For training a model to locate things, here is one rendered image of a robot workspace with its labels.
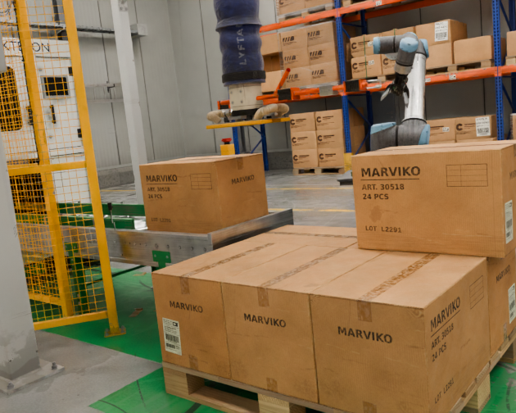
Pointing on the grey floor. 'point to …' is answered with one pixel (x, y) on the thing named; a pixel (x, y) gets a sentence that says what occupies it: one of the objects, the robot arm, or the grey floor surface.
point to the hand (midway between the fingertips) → (394, 104)
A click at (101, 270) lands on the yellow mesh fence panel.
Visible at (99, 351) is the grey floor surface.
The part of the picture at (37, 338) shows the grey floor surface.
